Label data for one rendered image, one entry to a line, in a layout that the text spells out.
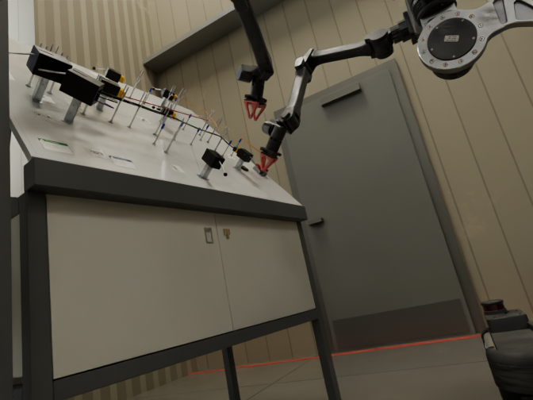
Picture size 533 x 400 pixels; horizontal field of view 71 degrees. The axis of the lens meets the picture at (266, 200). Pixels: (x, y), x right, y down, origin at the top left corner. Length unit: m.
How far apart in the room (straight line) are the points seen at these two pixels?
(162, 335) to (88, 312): 0.21
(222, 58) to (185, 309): 3.43
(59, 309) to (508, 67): 3.13
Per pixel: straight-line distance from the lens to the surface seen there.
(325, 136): 3.30
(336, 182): 3.16
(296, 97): 1.73
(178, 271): 1.13
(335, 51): 1.89
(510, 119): 3.20
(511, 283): 3.02
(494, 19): 1.42
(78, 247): 0.98
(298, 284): 1.62
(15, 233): 1.01
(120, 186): 1.03
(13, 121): 1.11
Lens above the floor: 0.46
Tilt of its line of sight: 15 degrees up
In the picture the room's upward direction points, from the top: 12 degrees counter-clockwise
